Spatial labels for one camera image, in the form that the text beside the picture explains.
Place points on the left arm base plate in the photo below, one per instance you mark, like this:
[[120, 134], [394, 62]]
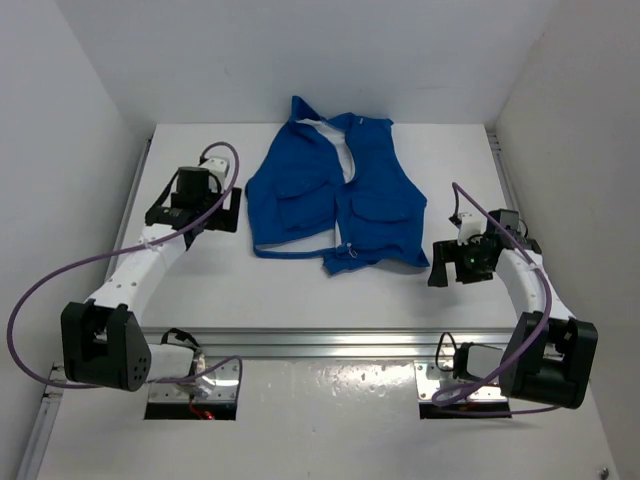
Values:
[[221, 385]]

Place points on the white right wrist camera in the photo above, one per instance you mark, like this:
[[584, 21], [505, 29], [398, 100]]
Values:
[[469, 226]]

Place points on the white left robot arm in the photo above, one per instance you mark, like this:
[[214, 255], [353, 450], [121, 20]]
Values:
[[137, 277]]

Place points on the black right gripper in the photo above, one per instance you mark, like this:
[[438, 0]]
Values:
[[450, 252]]

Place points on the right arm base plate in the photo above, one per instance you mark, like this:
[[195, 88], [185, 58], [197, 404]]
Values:
[[429, 379]]

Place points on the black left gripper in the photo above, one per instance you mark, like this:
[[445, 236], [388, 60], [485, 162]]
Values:
[[225, 218]]

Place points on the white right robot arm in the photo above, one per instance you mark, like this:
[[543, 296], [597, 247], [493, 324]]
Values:
[[549, 356]]

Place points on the blue zip-up vest jacket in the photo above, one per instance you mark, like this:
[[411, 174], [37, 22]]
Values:
[[334, 188]]

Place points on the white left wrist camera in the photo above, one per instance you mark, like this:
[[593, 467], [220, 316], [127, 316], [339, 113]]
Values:
[[218, 169]]

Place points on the aluminium rail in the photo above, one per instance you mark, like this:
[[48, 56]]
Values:
[[93, 364], [317, 343], [504, 178]]

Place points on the aluminium right side rail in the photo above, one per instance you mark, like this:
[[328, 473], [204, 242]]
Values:
[[504, 178]]

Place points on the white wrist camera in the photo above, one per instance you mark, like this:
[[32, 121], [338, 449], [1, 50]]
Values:
[[218, 169], [469, 226]]

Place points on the aluminium front rail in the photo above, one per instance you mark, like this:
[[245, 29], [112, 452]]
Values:
[[317, 343]]

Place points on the aluminium left side rail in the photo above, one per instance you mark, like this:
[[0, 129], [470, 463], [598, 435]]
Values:
[[93, 364]]

